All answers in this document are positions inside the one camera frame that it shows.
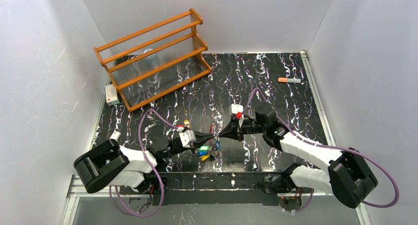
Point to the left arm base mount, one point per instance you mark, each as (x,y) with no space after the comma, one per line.
(150,185)

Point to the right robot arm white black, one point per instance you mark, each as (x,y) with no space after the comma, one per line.
(341,173)

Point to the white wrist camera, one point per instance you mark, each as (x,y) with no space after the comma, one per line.
(236,111)
(187,137)

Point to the white red small box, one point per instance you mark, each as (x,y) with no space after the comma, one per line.
(111,95)

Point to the yellow tagged key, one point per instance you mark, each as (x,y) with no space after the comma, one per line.
(187,124)

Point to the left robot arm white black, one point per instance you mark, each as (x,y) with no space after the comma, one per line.
(110,164)

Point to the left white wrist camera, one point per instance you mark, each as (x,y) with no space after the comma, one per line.
(187,137)

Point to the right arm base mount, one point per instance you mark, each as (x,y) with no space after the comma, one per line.
(292,202)

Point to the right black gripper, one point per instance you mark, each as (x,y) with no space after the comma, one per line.
(237,131)

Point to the bunch of coloured keys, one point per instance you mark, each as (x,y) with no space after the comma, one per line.
(212,149)

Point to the orange wooden shelf rack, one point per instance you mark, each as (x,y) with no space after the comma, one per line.
(155,61)

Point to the orange white marker pen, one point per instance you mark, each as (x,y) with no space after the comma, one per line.
(289,80)

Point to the aluminium frame rail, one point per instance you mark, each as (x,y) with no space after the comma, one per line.
(204,207)

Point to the small white card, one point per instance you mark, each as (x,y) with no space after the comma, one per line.
(115,135)

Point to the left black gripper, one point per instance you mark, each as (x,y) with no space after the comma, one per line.
(191,148)

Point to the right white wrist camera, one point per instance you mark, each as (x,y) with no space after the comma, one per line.
(236,111)

